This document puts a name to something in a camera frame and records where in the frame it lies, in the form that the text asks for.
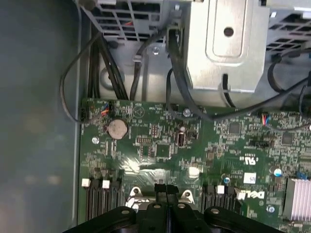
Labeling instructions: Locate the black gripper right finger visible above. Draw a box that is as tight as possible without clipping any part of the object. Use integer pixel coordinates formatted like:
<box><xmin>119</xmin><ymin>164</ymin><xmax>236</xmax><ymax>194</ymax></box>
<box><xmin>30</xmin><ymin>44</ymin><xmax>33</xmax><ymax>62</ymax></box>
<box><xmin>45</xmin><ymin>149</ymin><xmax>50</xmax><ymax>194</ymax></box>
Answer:
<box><xmin>168</xmin><ymin>185</ymin><xmax>277</xmax><ymax>233</ymax></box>

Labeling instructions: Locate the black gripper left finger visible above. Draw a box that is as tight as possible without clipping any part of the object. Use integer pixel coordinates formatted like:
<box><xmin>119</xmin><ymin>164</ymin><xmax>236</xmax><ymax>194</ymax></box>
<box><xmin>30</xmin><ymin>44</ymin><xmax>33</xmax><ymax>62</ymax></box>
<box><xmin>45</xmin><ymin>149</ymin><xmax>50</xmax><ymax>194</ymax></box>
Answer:
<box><xmin>64</xmin><ymin>183</ymin><xmax>169</xmax><ymax>233</ymax></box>

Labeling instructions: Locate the metal socket cover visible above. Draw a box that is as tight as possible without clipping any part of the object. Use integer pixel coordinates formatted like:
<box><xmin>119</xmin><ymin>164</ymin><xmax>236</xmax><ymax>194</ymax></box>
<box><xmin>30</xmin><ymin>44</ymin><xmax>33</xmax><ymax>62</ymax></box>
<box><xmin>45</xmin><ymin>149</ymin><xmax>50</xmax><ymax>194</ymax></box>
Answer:
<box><xmin>128</xmin><ymin>195</ymin><xmax>156</xmax><ymax>212</ymax></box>

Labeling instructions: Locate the CPU socket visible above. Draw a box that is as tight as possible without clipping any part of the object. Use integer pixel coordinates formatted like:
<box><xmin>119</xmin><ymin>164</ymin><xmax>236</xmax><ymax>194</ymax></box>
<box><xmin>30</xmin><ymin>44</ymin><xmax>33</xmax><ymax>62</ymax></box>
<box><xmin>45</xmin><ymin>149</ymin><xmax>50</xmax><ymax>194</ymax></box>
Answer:
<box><xmin>125</xmin><ymin>185</ymin><xmax>195</xmax><ymax>214</ymax></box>

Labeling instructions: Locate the black RAM slot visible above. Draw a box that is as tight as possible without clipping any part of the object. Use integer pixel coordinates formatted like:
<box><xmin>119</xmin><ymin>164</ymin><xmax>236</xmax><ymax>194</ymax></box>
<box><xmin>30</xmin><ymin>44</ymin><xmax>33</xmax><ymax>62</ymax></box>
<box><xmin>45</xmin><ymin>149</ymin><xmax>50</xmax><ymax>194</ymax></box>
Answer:
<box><xmin>225</xmin><ymin>186</ymin><xmax>236</xmax><ymax>214</ymax></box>
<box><xmin>217</xmin><ymin>185</ymin><xmax>225</xmax><ymax>211</ymax></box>
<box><xmin>110</xmin><ymin>179</ymin><xmax>124</xmax><ymax>212</ymax></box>
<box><xmin>102</xmin><ymin>179</ymin><xmax>111</xmax><ymax>216</ymax></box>
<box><xmin>202</xmin><ymin>185</ymin><xmax>217</xmax><ymax>209</ymax></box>
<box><xmin>82</xmin><ymin>178</ymin><xmax>91</xmax><ymax>219</ymax></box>
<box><xmin>90</xmin><ymin>179</ymin><xmax>103</xmax><ymax>219</ymax></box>

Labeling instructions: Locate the green motherboard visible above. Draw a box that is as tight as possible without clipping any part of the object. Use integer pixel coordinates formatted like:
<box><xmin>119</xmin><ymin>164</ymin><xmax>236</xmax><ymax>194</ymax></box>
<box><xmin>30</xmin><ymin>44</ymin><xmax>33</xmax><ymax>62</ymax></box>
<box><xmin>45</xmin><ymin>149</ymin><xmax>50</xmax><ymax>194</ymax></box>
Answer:
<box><xmin>77</xmin><ymin>97</ymin><xmax>311</xmax><ymax>233</ymax></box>

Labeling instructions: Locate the internal USB port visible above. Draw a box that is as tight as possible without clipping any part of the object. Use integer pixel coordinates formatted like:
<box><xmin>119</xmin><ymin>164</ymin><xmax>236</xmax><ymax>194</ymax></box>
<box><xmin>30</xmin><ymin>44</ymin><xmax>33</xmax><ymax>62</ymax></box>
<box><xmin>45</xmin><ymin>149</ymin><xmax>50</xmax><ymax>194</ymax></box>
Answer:
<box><xmin>178</xmin><ymin>131</ymin><xmax>187</xmax><ymax>148</ymax></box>

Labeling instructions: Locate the coin battery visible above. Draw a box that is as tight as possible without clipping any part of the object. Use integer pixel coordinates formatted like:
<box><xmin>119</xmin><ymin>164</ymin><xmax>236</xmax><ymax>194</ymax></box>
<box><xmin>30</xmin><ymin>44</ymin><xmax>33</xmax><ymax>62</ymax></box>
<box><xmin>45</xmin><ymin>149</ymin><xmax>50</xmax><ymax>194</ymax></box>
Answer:
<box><xmin>106</xmin><ymin>118</ymin><xmax>129</xmax><ymax>140</ymax></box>

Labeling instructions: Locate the silver chipset heat sink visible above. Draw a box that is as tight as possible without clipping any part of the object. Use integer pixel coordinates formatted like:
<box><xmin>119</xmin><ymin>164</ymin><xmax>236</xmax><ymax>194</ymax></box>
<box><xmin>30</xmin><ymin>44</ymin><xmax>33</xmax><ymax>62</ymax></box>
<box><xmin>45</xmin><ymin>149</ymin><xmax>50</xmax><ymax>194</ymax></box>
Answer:
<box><xmin>283</xmin><ymin>177</ymin><xmax>311</xmax><ymax>222</ymax></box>

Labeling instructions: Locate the metal drive cage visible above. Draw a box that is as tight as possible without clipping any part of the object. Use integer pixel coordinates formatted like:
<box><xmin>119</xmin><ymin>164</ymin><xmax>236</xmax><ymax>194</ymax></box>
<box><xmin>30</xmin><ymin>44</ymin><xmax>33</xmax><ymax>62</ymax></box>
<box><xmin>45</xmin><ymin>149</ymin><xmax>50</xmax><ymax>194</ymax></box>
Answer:
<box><xmin>80</xmin><ymin>0</ymin><xmax>311</xmax><ymax>107</ymax></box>

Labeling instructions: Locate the black flat data cable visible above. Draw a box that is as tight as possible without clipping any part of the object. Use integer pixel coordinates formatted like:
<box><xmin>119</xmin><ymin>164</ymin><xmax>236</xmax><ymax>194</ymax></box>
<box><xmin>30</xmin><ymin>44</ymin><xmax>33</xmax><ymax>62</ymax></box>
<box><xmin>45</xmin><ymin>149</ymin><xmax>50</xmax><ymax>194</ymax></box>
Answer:
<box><xmin>166</xmin><ymin>9</ymin><xmax>214</xmax><ymax>121</ymax></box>

